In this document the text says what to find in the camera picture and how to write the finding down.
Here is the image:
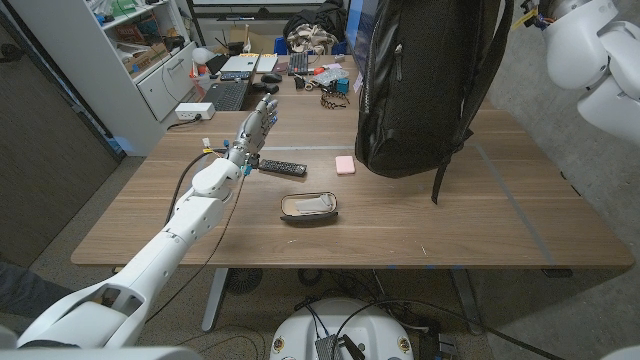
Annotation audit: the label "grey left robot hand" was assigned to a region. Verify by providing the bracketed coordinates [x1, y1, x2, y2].
[227, 93, 279, 169]

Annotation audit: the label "black backpack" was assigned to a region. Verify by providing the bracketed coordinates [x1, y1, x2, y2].
[354, 0, 516, 205]

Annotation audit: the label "black TV remote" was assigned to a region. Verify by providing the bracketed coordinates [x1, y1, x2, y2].
[255, 158, 309, 178]

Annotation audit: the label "pink sticky note pad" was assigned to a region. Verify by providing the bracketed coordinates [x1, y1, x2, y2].
[334, 155, 357, 176]

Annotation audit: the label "open brown glasses case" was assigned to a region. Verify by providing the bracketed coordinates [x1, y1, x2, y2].
[279, 191, 340, 223]

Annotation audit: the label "black laptop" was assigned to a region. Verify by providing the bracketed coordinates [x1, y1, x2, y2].
[199, 49, 264, 112]

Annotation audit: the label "white power strip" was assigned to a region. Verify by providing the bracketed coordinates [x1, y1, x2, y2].
[174, 102, 217, 122]

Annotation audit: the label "white closed laptop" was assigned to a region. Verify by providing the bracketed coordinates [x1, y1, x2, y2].
[219, 53, 279, 74]

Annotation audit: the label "black keyboard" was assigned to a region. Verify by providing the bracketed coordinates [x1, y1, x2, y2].
[287, 51, 310, 77]

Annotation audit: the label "black coiled hair clip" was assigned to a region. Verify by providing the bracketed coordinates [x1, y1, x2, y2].
[319, 91, 351, 110]

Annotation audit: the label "cardboard box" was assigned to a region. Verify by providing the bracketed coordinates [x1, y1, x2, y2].
[242, 24, 277, 55]

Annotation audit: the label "clear plastic parts bag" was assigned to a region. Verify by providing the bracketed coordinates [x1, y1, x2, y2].
[312, 67, 350, 87]

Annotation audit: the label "grey cleaning cloth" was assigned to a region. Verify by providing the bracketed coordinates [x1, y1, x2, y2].
[294, 195, 335, 215]

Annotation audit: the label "white desk lamp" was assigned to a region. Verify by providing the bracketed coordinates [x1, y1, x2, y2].
[191, 46, 217, 66]

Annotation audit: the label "black framed whiteboard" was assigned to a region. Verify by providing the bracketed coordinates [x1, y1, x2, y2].
[187, 0, 346, 24]

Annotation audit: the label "pile of dark clothes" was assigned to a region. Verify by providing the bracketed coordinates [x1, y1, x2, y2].
[282, 0, 348, 55]

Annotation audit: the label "flat computer monitor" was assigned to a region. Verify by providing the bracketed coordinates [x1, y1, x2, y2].
[344, 0, 380, 66]

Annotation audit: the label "black floor fan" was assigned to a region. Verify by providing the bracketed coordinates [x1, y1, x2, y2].
[224, 268, 264, 296]

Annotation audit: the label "white shelf cabinet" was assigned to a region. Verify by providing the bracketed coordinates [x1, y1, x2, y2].
[9, 0, 199, 156]

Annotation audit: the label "grey metal table leg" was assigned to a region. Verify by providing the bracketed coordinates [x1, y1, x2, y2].
[201, 268, 230, 333]
[449, 269, 484, 336]

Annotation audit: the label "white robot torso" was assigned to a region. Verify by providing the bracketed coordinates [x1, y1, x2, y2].
[269, 298, 415, 360]

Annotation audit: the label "person leg dark trousers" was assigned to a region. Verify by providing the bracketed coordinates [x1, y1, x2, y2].
[0, 259, 74, 319]

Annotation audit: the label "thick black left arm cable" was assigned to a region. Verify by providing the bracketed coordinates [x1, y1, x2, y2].
[164, 148, 230, 226]

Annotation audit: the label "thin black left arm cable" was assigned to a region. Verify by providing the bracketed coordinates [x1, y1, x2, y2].
[144, 172, 249, 324]

